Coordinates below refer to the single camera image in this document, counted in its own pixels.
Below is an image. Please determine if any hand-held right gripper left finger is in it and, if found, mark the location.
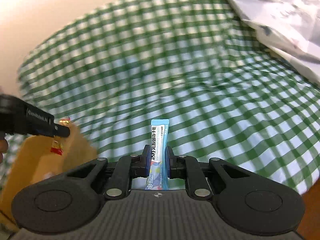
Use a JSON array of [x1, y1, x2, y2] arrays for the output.
[[61, 145, 152, 199]]

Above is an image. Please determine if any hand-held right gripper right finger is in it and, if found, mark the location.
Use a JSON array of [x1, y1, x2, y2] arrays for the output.
[[165, 146, 253, 199]]

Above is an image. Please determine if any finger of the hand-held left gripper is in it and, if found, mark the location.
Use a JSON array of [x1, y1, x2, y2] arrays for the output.
[[51, 122, 71, 139]]

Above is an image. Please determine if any small red gold candy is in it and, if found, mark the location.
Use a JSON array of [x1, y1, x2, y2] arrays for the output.
[[50, 117, 72, 156]]

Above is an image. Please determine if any light blue stick packet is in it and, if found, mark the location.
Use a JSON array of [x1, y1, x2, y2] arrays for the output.
[[144, 119, 171, 191]]

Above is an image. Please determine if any cardboard box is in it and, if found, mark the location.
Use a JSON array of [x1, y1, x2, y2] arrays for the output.
[[0, 122, 99, 233]]

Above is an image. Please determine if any person's left hand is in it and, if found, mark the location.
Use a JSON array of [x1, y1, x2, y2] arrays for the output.
[[0, 137, 9, 162]]

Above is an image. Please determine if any green checked cloth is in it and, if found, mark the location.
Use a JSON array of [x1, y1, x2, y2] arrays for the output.
[[0, 0, 320, 195]]

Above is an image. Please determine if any white printed cloth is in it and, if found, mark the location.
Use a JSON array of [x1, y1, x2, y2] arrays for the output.
[[200, 0, 320, 86]]

